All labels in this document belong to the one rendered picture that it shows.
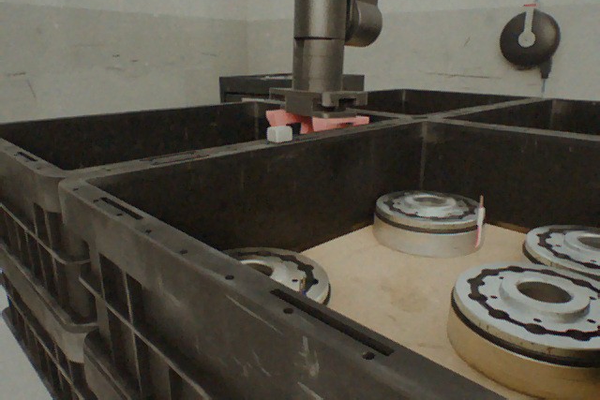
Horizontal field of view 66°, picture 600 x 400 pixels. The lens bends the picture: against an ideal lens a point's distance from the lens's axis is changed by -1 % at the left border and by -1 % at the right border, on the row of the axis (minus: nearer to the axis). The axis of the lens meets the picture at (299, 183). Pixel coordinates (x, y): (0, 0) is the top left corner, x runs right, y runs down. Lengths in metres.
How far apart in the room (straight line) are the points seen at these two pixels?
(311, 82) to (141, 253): 0.35
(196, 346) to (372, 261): 0.23
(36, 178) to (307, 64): 0.30
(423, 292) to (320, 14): 0.30
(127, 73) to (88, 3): 0.57
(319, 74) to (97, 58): 3.41
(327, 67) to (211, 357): 0.37
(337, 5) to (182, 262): 0.39
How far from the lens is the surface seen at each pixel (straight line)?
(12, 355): 0.60
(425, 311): 0.35
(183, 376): 0.22
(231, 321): 0.16
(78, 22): 3.82
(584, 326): 0.30
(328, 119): 0.48
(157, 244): 0.19
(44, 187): 0.33
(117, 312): 0.27
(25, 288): 0.46
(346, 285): 0.37
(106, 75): 3.90
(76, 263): 0.34
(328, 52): 0.52
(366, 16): 0.58
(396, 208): 0.45
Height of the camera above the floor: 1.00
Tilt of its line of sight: 16 degrees down
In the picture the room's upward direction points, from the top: straight up
